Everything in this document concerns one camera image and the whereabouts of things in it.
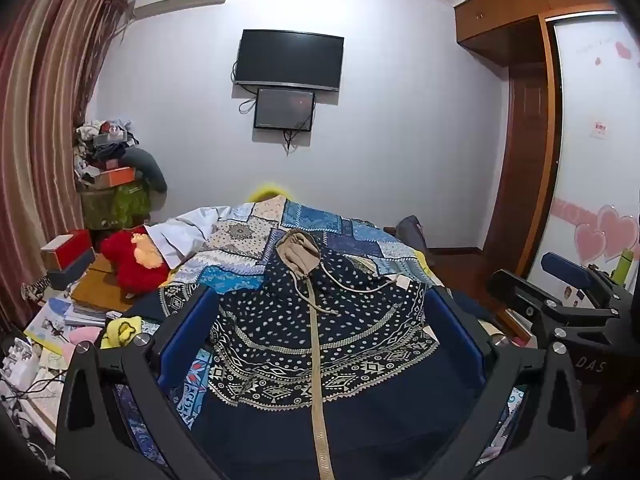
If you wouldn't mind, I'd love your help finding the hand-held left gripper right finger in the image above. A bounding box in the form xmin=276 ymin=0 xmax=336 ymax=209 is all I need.
xmin=422 ymin=285 xmax=591 ymax=480

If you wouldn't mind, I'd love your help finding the stack of books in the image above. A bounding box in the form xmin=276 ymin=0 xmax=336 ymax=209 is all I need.
xmin=62 ymin=290 xmax=121 ymax=328

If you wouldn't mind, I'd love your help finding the yellow plush toy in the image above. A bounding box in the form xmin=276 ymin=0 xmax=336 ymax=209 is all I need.
xmin=101 ymin=317 xmax=140 ymax=350

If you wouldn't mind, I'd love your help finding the pile of clothes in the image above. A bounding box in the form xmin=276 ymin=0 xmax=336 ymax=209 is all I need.
xmin=74 ymin=117 xmax=143 ymax=181

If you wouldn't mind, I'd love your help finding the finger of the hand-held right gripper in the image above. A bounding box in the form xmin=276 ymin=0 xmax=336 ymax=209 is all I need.
xmin=541 ymin=251 xmax=629 ymax=307
xmin=486 ymin=269 xmax=622 ymax=342

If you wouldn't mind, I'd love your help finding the red plush toy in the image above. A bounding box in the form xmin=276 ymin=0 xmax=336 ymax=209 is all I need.
xmin=100 ymin=225 xmax=173 ymax=297

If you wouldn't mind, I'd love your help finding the white cloth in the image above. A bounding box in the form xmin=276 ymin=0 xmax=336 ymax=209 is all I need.
xmin=146 ymin=205 xmax=251 ymax=268

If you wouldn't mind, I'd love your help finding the dark grey box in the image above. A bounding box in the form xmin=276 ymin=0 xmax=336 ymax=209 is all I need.
xmin=47 ymin=247 xmax=97 ymax=291

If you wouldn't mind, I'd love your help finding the black monitor cable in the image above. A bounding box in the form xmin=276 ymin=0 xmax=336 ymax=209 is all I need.
xmin=281 ymin=127 xmax=312 ymax=158

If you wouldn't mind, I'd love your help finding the zebra striped item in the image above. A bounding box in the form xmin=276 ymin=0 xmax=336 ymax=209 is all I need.
xmin=20 ymin=275 xmax=52 ymax=302

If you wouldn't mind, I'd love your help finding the navy patterned hooded garment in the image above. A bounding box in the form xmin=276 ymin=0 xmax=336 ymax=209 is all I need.
xmin=160 ymin=228 xmax=506 ymax=480

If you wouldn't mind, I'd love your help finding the patchwork bedspread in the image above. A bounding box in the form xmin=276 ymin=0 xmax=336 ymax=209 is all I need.
xmin=112 ymin=195 xmax=531 ymax=466

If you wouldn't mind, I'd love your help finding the green bottle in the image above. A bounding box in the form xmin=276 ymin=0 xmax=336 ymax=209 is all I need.
xmin=611 ymin=249 xmax=636 ymax=286

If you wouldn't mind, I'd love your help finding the black television cable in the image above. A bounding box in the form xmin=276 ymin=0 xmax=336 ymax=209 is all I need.
xmin=231 ymin=60 xmax=257 ymax=116

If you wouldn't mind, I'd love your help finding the large wall television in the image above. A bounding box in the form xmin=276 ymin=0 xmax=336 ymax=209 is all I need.
xmin=234 ymin=29 xmax=345 ymax=93

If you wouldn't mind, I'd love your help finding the white heart-sticker sliding door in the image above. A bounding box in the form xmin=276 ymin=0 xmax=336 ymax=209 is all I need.
xmin=525 ymin=10 xmax=640 ymax=306

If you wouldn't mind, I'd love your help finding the green patterned cloth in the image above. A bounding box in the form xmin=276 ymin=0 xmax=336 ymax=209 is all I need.
xmin=80 ymin=180 xmax=153 ymax=232

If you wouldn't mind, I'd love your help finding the striped brown curtain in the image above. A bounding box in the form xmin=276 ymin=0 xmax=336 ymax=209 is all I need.
xmin=0 ymin=0 xmax=133 ymax=341

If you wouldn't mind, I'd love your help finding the pink soft item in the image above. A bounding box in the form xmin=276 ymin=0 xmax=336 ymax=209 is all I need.
xmin=64 ymin=326 xmax=106 ymax=347

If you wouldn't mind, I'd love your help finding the dark grey cloth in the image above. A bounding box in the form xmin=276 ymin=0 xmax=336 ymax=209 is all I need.
xmin=395 ymin=215 xmax=429 ymax=252

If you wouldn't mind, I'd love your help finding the white power strip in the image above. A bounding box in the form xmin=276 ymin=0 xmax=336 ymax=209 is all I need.
xmin=0 ymin=335 xmax=42 ymax=392

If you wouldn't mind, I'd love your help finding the wooden wardrobe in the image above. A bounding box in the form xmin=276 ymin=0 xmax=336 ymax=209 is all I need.
xmin=452 ymin=0 xmax=621 ymax=281

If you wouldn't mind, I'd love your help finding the orange box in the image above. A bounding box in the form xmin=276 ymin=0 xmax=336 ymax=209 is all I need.
xmin=95 ymin=166 xmax=137 ymax=189

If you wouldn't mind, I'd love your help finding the small wall monitor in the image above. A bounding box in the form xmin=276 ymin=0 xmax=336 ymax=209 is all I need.
xmin=253 ymin=87 xmax=317 ymax=132

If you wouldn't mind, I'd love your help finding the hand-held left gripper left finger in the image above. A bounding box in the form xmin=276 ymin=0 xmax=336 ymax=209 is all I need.
xmin=54 ymin=285 xmax=222 ymax=480

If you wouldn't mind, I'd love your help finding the red box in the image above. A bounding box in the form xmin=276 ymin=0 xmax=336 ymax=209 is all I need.
xmin=40 ymin=229 xmax=94 ymax=271

